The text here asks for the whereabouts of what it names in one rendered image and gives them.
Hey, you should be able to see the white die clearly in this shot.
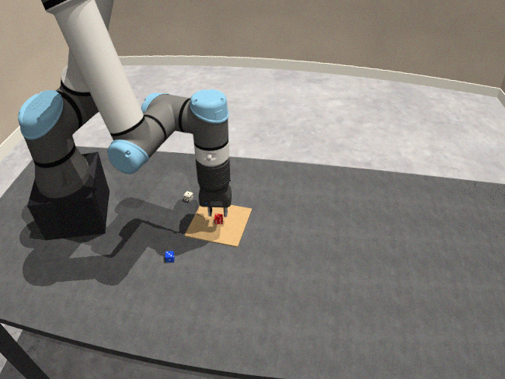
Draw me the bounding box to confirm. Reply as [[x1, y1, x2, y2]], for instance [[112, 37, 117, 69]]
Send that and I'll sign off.
[[183, 191, 193, 202]]

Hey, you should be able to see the tan square mat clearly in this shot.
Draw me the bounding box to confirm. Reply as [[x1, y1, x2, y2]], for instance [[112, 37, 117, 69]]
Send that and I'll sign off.
[[184, 205, 252, 247]]

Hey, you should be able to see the blue die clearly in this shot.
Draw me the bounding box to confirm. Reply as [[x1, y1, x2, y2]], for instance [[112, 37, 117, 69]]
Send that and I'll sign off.
[[165, 251, 175, 263]]

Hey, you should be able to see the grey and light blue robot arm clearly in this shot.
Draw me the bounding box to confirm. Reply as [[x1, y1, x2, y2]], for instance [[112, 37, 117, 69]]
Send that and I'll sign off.
[[18, 0, 228, 198]]

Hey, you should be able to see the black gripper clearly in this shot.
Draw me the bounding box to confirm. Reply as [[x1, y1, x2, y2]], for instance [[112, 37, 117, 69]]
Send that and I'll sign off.
[[194, 140, 232, 217]]

